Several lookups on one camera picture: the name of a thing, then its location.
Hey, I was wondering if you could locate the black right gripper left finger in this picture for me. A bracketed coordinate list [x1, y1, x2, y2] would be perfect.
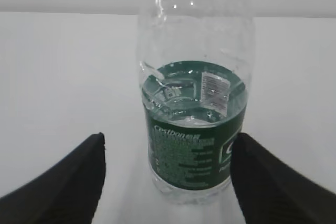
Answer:
[1, 133, 106, 223]

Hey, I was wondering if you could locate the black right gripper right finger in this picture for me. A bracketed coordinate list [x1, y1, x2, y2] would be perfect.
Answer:
[230, 133, 335, 223]

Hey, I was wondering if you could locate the clear water bottle green label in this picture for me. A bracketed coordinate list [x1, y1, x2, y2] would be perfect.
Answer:
[136, 0, 255, 205]

